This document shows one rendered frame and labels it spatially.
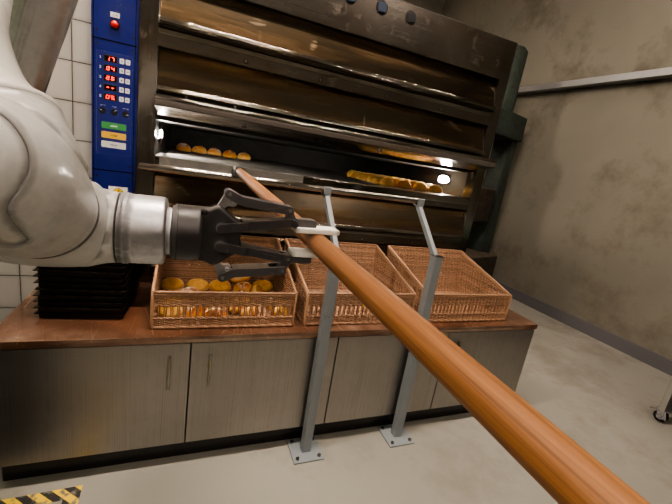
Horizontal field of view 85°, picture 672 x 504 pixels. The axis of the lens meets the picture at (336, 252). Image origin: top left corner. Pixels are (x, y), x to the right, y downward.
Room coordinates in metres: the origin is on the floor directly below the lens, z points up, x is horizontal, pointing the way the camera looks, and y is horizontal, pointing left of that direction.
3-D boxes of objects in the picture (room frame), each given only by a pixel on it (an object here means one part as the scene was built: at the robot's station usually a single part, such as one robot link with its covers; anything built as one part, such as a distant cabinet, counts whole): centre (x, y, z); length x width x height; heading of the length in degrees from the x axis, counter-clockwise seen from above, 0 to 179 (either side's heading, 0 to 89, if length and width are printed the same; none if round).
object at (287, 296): (1.55, 0.47, 0.72); 0.56 x 0.49 x 0.28; 113
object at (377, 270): (1.79, -0.07, 0.72); 0.56 x 0.49 x 0.28; 113
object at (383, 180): (2.66, -0.31, 1.21); 0.61 x 0.48 x 0.06; 23
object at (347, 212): (2.03, 0.05, 1.02); 1.79 x 0.11 x 0.19; 113
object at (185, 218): (0.49, 0.18, 1.16); 0.09 x 0.07 x 0.08; 113
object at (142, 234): (0.46, 0.25, 1.16); 0.09 x 0.06 x 0.09; 23
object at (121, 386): (1.72, 0.03, 0.29); 2.42 x 0.56 x 0.58; 113
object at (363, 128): (2.03, 0.05, 1.54); 1.79 x 0.11 x 0.19; 113
